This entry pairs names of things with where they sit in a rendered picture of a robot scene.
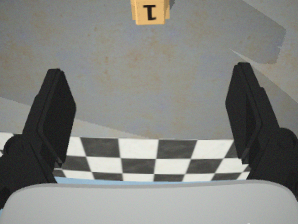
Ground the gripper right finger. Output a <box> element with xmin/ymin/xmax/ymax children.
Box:
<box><xmin>225</xmin><ymin>62</ymin><xmax>298</xmax><ymax>202</ymax></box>

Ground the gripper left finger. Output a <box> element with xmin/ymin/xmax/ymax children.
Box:
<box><xmin>0</xmin><ymin>68</ymin><xmax>76</xmax><ymax>210</ymax></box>

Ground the tan wooden number cube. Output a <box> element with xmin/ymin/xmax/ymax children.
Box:
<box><xmin>134</xmin><ymin>0</ymin><xmax>165</xmax><ymax>25</ymax></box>

